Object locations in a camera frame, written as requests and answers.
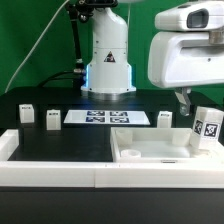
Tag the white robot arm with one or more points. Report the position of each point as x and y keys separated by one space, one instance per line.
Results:
x=109 y=75

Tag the white tag sheet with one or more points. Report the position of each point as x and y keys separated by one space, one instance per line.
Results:
x=106 y=117

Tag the white square tabletop part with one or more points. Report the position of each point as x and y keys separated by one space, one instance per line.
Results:
x=160 y=145

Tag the black camera pole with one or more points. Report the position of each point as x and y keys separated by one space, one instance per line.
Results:
x=78 y=11

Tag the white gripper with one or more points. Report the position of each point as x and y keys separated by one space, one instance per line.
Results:
x=188 y=49

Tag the white U-shaped fence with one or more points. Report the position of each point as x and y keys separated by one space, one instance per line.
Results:
x=103 y=174

